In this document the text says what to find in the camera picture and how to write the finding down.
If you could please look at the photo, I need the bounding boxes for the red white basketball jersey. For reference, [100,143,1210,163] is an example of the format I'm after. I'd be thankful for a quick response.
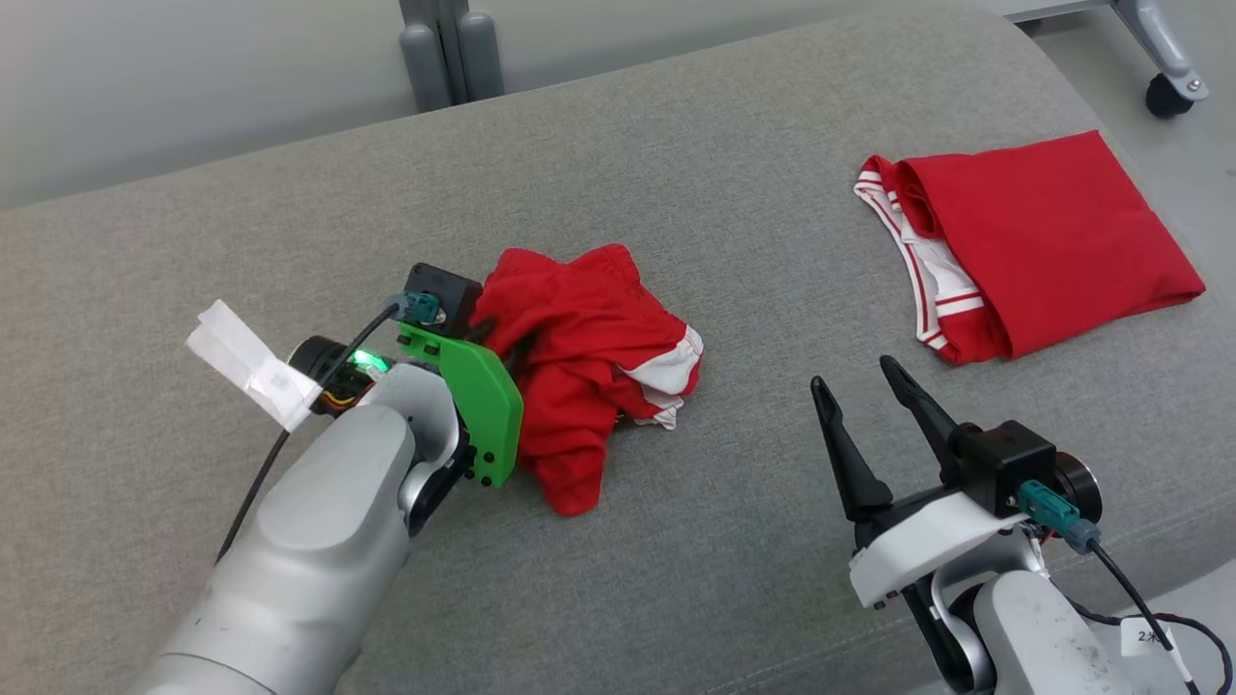
[854,130,1207,366]

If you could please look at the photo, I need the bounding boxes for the red shorts with white trim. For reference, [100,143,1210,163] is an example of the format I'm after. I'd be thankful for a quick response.
[470,243,704,517]

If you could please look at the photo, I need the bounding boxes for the white cable label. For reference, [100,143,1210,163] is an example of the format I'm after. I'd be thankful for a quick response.
[1120,623,1175,659]

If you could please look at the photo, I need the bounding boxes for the white tape tag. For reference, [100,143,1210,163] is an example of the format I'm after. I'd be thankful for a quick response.
[186,299,323,433]

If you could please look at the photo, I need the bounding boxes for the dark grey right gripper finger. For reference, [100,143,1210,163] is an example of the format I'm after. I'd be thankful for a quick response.
[879,355,967,484]
[809,376,894,527]

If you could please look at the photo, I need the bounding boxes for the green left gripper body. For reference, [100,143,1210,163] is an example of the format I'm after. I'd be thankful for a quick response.
[398,321,524,488]

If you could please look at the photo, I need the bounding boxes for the black caster wheel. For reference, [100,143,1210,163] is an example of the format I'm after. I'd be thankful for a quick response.
[1146,74,1195,120]

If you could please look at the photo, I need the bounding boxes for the grey double partition post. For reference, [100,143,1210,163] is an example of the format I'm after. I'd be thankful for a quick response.
[399,0,505,113]

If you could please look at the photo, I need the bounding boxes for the grey wheeled stand leg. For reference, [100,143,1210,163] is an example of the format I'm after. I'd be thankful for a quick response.
[1004,0,1208,102]

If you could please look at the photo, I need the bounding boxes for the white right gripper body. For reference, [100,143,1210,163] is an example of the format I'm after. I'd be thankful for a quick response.
[850,483,1032,609]

